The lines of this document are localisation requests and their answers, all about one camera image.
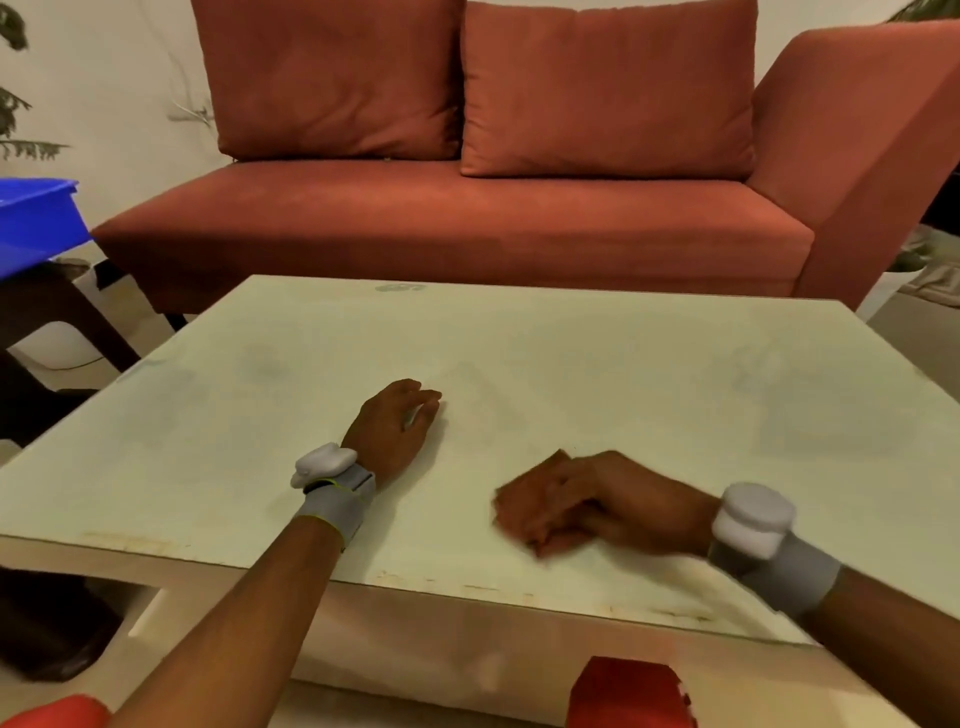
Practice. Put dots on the person's left hand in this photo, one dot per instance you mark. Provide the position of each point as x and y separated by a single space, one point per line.
386 435

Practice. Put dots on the person's right hand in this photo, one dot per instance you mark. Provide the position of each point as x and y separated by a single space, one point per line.
607 499

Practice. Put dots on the person's left fingers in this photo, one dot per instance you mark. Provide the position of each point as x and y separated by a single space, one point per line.
420 409

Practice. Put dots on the person's right fingers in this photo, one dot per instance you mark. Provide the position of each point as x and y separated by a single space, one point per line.
536 502

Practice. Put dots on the person's left forearm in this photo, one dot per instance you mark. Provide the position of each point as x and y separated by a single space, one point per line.
247 615

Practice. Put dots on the person's right forearm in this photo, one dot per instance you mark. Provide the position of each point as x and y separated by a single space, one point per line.
892 645

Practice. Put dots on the white low coffee table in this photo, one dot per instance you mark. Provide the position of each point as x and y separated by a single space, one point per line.
480 465

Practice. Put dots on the grey left wrist tracker band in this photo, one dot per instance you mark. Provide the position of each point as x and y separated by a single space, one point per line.
334 487

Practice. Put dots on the grey wrist tracker band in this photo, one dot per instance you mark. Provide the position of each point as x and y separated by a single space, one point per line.
334 487
772 547

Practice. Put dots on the red-orange fabric sofa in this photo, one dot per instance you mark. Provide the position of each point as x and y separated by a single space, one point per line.
480 217

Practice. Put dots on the person's red trouser legs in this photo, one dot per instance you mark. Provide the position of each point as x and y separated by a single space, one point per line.
630 694

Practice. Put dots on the grey right wrist tracker band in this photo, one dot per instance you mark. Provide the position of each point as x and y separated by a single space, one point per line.
772 547

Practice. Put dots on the red-orange sofa cushion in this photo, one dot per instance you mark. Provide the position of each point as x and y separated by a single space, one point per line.
607 90
330 75

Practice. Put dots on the dark wooden side table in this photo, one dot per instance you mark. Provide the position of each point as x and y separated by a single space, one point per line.
52 330

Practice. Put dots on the blue plastic tub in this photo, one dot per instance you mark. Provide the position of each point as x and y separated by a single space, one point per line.
34 221

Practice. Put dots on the green potted plant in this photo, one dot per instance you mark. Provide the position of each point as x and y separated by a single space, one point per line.
19 97

